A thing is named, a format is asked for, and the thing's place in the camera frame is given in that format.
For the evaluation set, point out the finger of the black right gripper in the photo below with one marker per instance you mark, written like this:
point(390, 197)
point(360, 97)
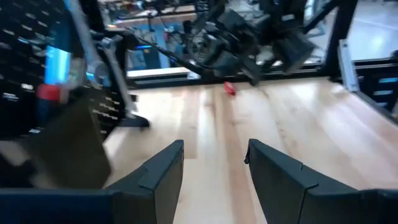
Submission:
point(292, 53)
point(252, 72)

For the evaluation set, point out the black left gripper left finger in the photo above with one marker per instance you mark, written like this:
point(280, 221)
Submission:
point(109, 205)

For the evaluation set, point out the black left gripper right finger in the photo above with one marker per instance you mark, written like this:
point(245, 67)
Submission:
point(311, 202)

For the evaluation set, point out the light wood desk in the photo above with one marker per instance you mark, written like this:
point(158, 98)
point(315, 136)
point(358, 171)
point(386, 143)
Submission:
point(140, 21)

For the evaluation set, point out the black cabinet with blue labels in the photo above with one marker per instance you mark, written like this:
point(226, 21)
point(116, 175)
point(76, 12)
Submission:
point(381, 93)

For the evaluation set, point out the black metal pegboard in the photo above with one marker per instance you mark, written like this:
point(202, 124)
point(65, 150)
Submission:
point(18, 46)

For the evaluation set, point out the black aluminium table frame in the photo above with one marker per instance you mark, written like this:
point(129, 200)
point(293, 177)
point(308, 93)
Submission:
point(217, 77)

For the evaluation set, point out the silver aluminium post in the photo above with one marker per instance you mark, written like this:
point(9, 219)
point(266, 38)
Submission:
point(347, 68)

